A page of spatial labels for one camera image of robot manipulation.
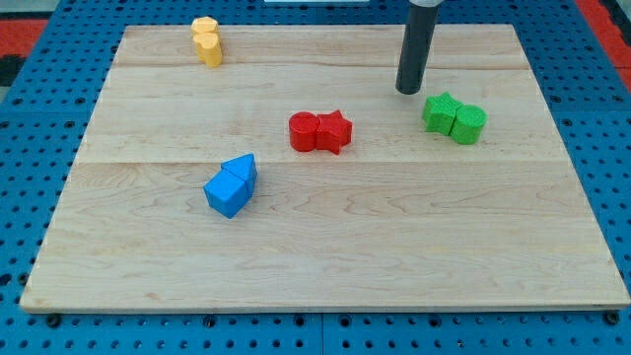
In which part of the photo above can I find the light wooden board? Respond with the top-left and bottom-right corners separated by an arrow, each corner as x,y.
21,25 -> 630,314

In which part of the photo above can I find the red star block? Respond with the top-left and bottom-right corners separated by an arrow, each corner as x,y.
315,109 -> 353,155

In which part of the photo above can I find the red cylinder block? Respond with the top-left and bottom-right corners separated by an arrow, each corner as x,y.
288,111 -> 319,152

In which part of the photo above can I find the blue triangle block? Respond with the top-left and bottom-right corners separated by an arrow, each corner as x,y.
221,153 -> 257,197

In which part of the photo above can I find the blue cube block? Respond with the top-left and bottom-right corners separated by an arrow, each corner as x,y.
203,170 -> 250,219

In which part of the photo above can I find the green star block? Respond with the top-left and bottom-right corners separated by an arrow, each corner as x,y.
422,92 -> 463,136

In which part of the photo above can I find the green cylinder block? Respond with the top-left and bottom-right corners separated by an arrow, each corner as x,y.
450,105 -> 487,145

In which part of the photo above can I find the yellow heart block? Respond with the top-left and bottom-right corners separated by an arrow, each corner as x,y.
192,33 -> 223,68

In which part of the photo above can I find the yellow pentagon block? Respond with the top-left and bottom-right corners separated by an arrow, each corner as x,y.
190,16 -> 219,36

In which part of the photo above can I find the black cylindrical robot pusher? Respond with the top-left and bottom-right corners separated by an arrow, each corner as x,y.
395,0 -> 443,95

